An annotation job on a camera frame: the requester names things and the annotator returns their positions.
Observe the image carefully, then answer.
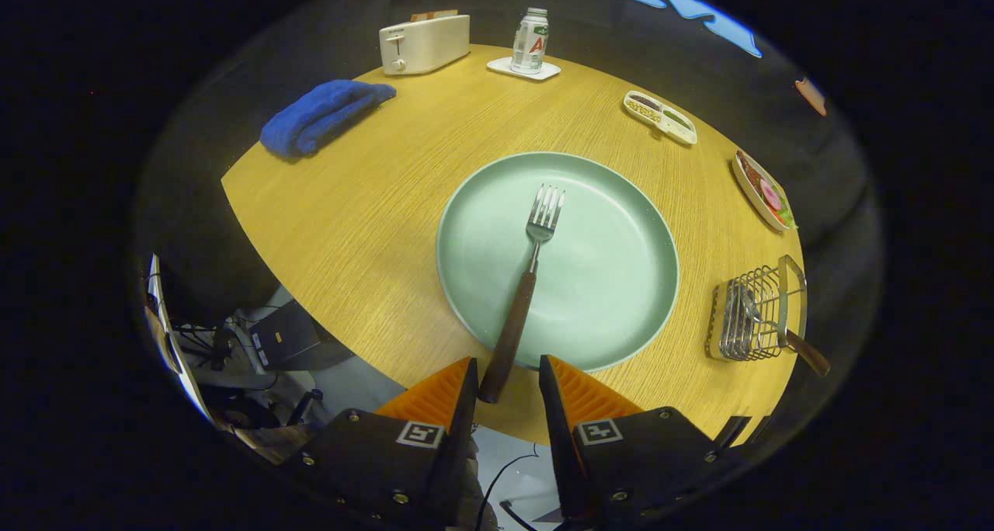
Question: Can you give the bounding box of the white square coaster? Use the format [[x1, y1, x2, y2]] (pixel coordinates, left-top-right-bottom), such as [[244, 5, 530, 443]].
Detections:
[[487, 56, 561, 82]]

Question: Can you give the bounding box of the black backdrop cloth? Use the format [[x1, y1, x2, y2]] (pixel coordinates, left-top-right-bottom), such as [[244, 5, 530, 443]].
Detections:
[[132, 0, 882, 470]]

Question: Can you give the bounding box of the black table bracket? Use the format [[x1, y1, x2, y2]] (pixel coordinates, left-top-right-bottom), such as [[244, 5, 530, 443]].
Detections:
[[714, 415, 752, 448]]

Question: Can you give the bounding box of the small drink bottle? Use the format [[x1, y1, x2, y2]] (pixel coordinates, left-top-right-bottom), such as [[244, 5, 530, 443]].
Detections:
[[510, 7, 550, 75]]

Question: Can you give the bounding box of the wooden handled fork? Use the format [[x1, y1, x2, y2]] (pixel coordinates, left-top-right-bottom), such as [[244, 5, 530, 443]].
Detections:
[[477, 184, 566, 404]]

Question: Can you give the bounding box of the wooden handled spoon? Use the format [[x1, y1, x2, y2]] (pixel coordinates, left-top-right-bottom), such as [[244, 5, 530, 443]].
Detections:
[[738, 286, 832, 377]]

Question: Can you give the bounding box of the black box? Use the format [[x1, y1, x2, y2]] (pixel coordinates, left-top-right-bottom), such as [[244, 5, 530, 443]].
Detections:
[[247, 300, 354, 371]]

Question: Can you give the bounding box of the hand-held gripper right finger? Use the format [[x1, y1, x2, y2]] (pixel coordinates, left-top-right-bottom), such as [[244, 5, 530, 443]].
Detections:
[[538, 354, 746, 524]]

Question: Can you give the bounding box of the black cable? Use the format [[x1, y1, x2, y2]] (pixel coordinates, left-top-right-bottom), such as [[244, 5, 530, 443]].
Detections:
[[474, 453, 540, 531]]

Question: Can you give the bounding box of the computer monitor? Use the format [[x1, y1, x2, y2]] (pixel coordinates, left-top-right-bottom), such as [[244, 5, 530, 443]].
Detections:
[[144, 253, 214, 423]]

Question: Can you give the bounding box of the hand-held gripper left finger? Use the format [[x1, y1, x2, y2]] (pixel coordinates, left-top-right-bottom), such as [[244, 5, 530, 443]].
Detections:
[[291, 356, 480, 531]]

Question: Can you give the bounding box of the white divided bean dish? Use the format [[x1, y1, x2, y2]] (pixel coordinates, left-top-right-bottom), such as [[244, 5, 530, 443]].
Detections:
[[623, 90, 698, 145]]

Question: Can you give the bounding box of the pale green plate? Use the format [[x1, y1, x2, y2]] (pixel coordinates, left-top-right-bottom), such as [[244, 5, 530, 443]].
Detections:
[[436, 151, 680, 373]]

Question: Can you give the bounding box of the blue folded towel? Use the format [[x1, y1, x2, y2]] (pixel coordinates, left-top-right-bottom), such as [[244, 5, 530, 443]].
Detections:
[[259, 79, 397, 160]]

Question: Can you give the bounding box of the white food plate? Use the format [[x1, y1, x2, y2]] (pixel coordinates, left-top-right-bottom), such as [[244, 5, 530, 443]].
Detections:
[[731, 150, 798, 232]]

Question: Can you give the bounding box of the metal wire basket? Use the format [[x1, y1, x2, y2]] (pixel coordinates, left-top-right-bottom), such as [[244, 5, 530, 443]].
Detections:
[[705, 255, 808, 362]]

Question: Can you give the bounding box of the white toaster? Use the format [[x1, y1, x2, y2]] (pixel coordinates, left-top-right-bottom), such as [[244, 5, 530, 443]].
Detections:
[[379, 14, 471, 76]]

